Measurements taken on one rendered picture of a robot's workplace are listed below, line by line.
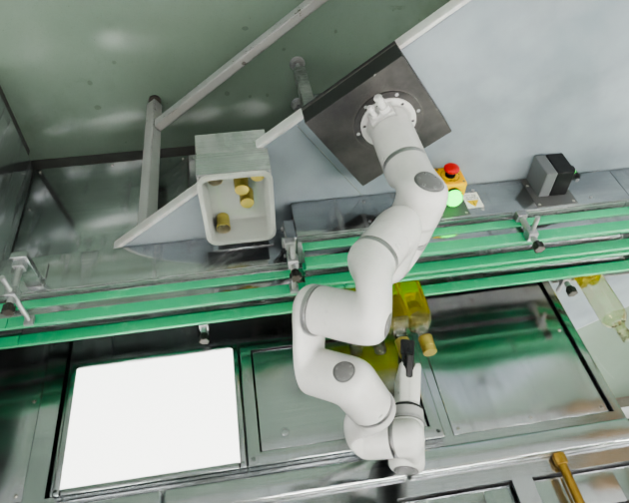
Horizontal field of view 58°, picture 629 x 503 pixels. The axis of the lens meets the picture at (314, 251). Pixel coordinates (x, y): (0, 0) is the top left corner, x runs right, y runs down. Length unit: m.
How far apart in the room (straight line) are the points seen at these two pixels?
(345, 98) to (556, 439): 0.93
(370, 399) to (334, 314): 0.16
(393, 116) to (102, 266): 0.83
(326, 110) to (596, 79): 0.67
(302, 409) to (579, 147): 1.00
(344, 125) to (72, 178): 1.20
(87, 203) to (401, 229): 1.34
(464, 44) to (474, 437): 0.91
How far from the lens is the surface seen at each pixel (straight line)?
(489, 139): 1.52
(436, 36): 1.31
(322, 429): 1.41
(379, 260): 0.90
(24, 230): 2.06
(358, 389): 0.93
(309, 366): 0.96
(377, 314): 0.86
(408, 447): 1.16
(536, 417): 1.57
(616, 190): 1.72
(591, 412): 1.63
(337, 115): 1.26
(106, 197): 2.08
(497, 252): 1.56
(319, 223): 1.42
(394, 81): 1.25
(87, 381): 1.57
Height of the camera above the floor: 1.84
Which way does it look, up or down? 42 degrees down
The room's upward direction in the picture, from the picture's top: 168 degrees clockwise
